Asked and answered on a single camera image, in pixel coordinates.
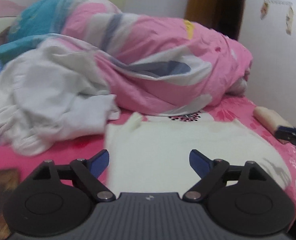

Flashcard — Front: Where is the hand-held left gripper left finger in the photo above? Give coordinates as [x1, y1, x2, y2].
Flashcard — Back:
[32, 149, 116, 202]

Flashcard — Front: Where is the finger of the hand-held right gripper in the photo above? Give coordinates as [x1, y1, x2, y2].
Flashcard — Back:
[276, 125, 296, 133]
[274, 131, 296, 145]

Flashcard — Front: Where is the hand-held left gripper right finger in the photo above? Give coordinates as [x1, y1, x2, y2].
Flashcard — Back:
[182, 149, 268, 202]

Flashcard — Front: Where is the cream knit sweater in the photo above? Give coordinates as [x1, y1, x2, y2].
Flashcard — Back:
[105, 112, 292, 193]

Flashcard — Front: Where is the folded beige cloth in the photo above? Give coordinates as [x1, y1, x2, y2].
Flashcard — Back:
[253, 106, 294, 133]

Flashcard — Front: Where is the grey patterned bundle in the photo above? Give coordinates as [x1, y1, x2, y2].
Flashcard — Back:
[229, 65, 253, 97]

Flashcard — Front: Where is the white shirt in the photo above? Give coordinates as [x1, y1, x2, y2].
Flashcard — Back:
[0, 39, 121, 157]

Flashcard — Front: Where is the pink patterned quilt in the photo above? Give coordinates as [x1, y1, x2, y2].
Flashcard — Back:
[62, 0, 253, 117]

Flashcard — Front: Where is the pink floral blanket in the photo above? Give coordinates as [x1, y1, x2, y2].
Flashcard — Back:
[0, 96, 296, 230]

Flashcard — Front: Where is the smartphone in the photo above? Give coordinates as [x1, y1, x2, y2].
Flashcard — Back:
[0, 169, 21, 240]

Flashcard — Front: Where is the brown wooden door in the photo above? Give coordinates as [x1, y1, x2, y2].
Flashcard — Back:
[184, 0, 247, 40]

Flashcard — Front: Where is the pink and white headboard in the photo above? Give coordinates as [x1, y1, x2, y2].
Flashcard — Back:
[0, 0, 26, 44]

